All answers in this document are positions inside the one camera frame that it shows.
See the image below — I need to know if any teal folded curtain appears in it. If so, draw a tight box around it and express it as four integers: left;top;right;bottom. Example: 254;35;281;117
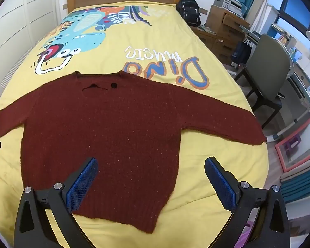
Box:
280;160;310;204

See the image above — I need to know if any dark hanging bag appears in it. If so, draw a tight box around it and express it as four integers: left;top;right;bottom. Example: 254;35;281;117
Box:
231;41;252;69

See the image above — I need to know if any yellow printed blanket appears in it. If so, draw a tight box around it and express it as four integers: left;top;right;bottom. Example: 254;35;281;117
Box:
0;1;270;248

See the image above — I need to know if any black backpack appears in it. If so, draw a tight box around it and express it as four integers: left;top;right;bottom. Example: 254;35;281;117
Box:
176;0;202;27

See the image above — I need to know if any pink framed board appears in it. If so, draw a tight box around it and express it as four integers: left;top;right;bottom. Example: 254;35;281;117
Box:
275;132;310;172

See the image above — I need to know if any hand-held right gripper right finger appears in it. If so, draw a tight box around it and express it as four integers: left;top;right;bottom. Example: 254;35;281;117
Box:
205;156;291;248

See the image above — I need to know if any grey printer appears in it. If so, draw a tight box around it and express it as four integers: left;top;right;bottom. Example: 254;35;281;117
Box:
213;0;248;14

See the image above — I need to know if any wooden dresser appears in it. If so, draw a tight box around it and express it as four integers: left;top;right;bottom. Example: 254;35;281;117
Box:
196;5;250;65

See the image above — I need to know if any window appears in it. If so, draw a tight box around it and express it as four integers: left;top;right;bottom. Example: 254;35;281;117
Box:
269;0;310;47

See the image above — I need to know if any grey-green chair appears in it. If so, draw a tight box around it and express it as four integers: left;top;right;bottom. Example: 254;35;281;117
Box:
234;34;295;130

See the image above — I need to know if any dark red knit sweater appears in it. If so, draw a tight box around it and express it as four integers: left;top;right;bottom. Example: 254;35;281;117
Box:
0;70;268;234

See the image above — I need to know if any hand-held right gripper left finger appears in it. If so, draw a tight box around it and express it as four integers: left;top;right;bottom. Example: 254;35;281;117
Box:
14;157;99;248

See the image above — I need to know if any purple stool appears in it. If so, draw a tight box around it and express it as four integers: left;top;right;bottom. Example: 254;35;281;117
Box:
284;139;301;153

